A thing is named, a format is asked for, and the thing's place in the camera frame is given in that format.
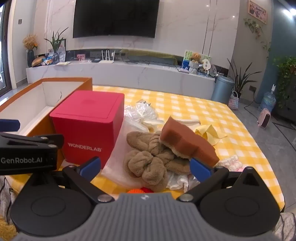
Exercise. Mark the green plant in glass vase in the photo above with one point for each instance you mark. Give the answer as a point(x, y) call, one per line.
point(56, 48)

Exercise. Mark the orange crochet ball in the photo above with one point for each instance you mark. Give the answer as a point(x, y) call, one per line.
point(135, 191)

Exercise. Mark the blue grey trash bin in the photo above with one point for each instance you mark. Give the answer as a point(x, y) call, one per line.
point(222, 91)

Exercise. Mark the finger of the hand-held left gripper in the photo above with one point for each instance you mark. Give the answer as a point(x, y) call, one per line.
point(30, 140)
point(9, 125)

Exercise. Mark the blue water bottle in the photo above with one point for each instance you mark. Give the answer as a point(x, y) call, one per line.
point(268, 103)

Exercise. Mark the yellow paper sheet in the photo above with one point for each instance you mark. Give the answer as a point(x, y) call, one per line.
point(63, 63)

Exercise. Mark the red crochet strawberry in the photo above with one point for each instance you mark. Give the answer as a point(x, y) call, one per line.
point(147, 190)

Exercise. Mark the orange storage box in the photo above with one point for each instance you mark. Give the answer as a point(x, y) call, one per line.
point(34, 99)

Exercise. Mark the tall leafy potted plant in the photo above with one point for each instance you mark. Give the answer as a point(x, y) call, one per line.
point(240, 81)

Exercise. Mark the pink heater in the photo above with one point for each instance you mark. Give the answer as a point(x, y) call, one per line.
point(264, 119)

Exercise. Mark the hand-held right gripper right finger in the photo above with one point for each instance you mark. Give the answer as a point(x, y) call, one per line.
point(199, 169)

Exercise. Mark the hanging ivy plant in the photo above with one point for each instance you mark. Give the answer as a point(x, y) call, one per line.
point(256, 29)

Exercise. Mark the dark vase with dried flowers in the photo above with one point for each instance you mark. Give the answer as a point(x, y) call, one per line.
point(30, 58)

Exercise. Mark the clear plastic bag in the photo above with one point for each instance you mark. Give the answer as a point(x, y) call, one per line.
point(141, 113)

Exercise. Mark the framed wall picture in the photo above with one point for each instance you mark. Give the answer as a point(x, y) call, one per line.
point(257, 10)

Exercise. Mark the yellow fuzzy cushion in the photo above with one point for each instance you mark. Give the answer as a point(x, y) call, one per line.
point(7, 229)

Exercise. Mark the white pink fluffy cloth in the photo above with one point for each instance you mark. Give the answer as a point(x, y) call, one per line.
point(231, 162)

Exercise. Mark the yellow cloth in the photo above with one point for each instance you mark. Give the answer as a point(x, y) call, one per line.
point(211, 134)

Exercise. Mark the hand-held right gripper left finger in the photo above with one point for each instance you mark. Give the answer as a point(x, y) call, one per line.
point(91, 167)

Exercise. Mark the snack bags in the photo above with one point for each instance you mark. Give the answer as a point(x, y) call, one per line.
point(48, 60)

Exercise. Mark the brown round ornament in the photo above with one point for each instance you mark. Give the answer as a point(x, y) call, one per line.
point(38, 62)

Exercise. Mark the bushy green plant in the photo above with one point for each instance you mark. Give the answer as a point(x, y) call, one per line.
point(285, 78)

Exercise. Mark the teddy bear bouquet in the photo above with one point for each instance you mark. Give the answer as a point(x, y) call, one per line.
point(195, 62)

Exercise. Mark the red square box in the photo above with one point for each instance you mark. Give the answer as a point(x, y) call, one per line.
point(87, 120)

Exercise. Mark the white marble television bench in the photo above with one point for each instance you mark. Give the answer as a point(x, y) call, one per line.
point(138, 74)

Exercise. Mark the pink card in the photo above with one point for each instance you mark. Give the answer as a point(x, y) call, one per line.
point(81, 57)

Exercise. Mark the blue green box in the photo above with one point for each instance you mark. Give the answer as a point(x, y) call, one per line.
point(186, 61)

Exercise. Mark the brown sponge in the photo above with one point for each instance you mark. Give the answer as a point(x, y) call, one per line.
point(182, 139)

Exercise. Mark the white router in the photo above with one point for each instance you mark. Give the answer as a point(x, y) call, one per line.
point(106, 60)

